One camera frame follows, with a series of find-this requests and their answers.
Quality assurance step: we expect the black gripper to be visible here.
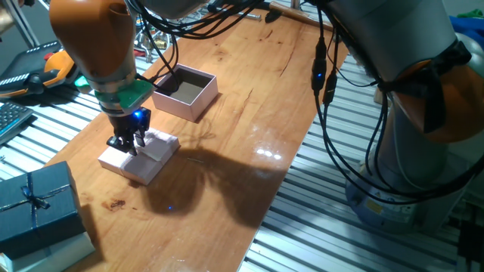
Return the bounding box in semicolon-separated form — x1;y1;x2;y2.
106;107;152;157

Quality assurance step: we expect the white gift box lid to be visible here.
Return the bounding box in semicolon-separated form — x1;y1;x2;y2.
98;127;181;186

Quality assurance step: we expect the open pink box base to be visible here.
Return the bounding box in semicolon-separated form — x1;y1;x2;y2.
151;63;219;122

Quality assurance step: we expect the dark blue ribboned gift box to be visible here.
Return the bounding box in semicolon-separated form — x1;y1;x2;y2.
0;161;87;261

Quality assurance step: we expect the pale flat gift box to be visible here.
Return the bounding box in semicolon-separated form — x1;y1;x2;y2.
0;230;96;272

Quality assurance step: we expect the glossy wooden board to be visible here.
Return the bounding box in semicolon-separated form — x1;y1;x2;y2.
45;3;349;272

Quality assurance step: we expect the orange and black teach pendant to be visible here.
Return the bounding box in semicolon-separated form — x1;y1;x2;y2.
0;40;80;99

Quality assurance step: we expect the black computer keyboard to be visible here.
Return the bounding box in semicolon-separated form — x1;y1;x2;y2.
0;101;34;145

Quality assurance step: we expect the grey metal stand leg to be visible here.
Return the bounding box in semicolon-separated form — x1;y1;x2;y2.
3;0;41;48

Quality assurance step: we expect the blue plastic bag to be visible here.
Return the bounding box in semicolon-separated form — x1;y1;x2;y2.
449;14;484;39

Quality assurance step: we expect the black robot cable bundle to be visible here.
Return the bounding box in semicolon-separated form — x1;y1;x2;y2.
124;0;484;207

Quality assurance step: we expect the hammer with wooden handle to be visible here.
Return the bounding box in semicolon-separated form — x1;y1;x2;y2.
268;1;336;31

